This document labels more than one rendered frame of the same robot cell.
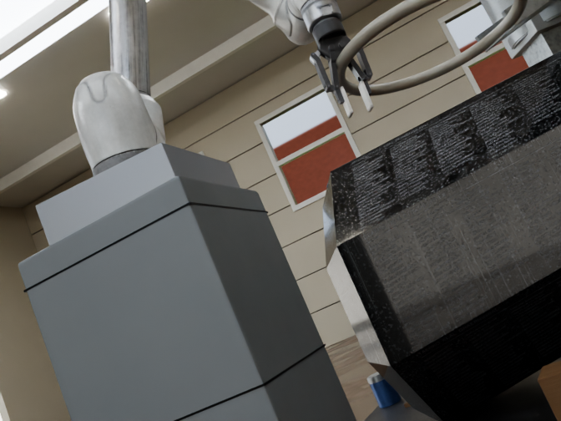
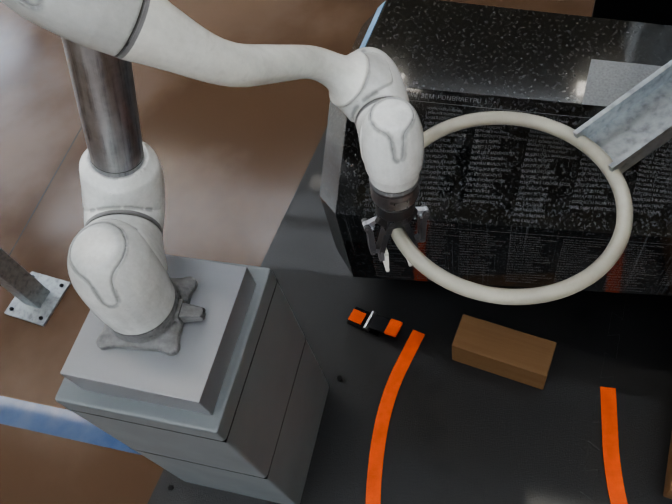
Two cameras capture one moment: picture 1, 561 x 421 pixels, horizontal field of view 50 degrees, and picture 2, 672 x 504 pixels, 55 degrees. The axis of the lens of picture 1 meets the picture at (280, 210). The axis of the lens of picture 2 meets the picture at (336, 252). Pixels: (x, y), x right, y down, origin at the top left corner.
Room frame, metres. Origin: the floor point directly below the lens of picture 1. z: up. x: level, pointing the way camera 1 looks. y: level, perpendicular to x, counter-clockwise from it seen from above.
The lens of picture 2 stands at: (0.64, -0.29, 2.05)
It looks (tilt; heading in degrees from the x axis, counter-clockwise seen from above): 57 degrees down; 12
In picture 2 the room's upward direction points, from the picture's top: 18 degrees counter-clockwise
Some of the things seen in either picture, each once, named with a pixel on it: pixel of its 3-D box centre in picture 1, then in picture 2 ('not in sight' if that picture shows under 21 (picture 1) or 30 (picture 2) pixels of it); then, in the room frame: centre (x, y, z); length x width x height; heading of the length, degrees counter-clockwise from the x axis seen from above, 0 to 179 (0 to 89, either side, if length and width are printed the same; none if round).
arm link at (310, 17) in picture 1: (322, 16); (394, 185); (1.37, -0.28, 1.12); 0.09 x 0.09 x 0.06
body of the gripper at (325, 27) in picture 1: (332, 42); (395, 210); (1.37, -0.28, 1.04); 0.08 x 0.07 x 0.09; 100
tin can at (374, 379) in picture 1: (383, 388); not in sight; (2.62, -0.10, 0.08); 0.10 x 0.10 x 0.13
